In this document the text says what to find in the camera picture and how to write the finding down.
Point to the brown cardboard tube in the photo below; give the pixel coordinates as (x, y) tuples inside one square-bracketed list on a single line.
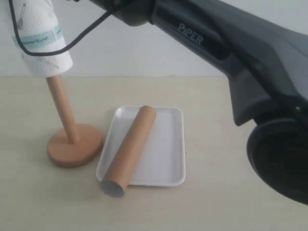
[(121, 169)]

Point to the white printed paper towel roll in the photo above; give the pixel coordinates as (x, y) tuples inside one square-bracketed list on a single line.
[(40, 31)]

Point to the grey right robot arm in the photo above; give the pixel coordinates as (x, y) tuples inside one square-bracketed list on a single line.
[(267, 70)]

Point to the wooden paper towel holder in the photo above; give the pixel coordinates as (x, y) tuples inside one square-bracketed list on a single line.
[(76, 144)]

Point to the white rectangular tray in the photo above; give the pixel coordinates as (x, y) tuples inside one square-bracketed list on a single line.
[(162, 162)]

